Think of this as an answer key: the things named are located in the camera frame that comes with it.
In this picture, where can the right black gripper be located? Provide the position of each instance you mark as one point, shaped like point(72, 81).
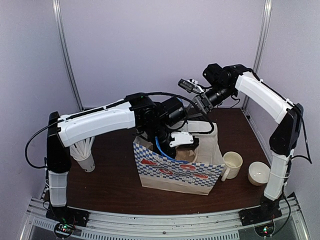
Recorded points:
point(204, 103)

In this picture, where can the cardboard cup carrier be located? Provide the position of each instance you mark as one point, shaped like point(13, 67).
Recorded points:
point(187, 154)

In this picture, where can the blue checkered paper bag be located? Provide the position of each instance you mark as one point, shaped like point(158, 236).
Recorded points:
point(159, 172)

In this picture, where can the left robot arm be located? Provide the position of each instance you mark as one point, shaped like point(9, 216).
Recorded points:
point(134, 111)

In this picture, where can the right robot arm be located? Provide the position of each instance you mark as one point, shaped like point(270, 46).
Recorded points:
point(228, 81)

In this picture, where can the cream ceramic mug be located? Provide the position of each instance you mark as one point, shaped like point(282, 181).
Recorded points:
point(233, 162)

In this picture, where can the cream ceramic bowl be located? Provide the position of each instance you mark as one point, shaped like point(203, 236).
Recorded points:
point(258, 173)

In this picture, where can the paper cup holding straws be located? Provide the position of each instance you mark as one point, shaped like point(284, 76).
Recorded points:
point(87, 164)

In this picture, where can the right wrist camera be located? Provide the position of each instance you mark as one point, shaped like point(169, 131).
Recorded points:
point(191, 86)

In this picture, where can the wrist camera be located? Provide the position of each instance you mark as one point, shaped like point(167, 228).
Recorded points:
point(183, 138)
point(191, 86)

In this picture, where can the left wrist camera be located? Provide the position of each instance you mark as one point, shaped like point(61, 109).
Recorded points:
point(183, 138)

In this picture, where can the right aluminium frame post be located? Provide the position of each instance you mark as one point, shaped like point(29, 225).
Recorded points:
point(264, 30)

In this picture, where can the aluminium frame post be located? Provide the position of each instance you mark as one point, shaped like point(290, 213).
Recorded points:
point(264, 30)
point(66, 57)

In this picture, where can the aluminium front rail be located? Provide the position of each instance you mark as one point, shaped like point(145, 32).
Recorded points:
point(223, 225)

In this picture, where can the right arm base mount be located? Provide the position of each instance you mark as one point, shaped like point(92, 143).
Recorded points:
point(259, 214)

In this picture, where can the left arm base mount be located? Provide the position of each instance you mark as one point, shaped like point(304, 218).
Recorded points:
point(68, 215)

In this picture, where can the left aluminium frame post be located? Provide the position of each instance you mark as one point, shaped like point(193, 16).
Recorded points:
point(66, 57)

